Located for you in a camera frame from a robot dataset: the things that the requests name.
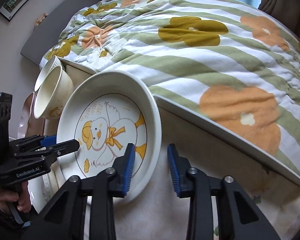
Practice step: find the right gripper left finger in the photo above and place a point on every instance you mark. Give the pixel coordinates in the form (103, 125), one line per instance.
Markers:
(64, 215)

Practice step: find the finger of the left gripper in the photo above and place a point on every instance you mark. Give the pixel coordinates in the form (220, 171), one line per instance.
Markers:
(34, 141)
(27, 156)

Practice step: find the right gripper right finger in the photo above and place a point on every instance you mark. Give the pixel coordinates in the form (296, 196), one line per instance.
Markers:
(238, 215)

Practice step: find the cream ribbed bowl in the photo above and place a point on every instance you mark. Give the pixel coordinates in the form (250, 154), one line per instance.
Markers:
(53, 94)

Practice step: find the duck pattern white plate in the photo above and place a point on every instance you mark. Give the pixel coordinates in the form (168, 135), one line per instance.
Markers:
(104, 114)

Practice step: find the person's left hand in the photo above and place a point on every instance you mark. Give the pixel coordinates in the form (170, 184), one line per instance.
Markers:
(23, 199)

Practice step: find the pink square bowl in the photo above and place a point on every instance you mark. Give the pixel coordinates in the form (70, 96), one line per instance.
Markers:
(28, 124)

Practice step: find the large white plate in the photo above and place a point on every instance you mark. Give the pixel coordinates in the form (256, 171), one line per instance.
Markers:
(43, 188)

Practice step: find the small white bowl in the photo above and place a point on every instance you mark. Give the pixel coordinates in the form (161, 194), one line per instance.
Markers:
(50, 65)

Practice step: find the grey headboard cushion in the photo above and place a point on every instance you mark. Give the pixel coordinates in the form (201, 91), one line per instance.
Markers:
(46, 35)

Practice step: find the floral striped duvet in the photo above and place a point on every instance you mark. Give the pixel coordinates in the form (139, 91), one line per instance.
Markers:
(223, 59)

